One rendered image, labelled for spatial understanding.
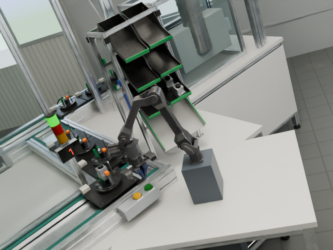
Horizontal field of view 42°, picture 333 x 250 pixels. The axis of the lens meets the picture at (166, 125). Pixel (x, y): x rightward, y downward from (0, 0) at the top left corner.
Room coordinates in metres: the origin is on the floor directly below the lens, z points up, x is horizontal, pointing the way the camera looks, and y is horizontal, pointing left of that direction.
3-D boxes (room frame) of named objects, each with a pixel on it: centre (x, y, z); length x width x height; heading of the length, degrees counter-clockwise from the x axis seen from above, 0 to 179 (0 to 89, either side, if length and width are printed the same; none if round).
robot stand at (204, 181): (1.69, -0.07, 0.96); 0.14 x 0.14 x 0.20; 73
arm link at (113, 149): (1.77, 0.23, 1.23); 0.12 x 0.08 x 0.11; 74
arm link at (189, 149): (1.68, -0.07, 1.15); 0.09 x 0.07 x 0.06; 164
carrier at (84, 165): (2.18, 0.40, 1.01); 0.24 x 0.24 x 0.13; 29
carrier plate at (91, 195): (1.90, 0.38, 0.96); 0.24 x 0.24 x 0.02; 29
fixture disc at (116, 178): (1.90, 0.38, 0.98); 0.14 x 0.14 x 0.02
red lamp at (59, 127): (1.97, 0.50, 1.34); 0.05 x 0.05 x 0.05
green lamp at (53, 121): (1.97, 0.50, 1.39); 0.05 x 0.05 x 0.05
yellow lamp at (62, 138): (1.97, 0.50, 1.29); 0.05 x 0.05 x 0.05
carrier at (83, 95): (3.38, 0.46, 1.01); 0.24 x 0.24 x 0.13; 29
